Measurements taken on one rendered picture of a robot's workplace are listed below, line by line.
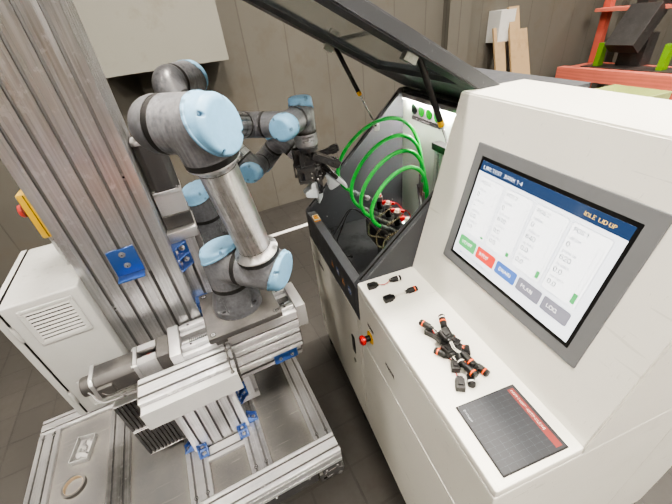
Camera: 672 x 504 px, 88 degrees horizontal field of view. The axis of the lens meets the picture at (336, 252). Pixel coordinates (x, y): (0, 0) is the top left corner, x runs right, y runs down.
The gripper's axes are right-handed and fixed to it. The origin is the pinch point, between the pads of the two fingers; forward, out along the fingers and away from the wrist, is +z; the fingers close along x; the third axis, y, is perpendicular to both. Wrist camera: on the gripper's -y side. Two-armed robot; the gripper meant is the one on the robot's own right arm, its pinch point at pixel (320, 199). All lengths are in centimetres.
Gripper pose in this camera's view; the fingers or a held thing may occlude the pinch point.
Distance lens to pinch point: 127.8
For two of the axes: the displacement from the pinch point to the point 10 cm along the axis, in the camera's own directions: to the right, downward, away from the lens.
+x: 3.3, 5.1, -7.9
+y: -9.4, 2.7, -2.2
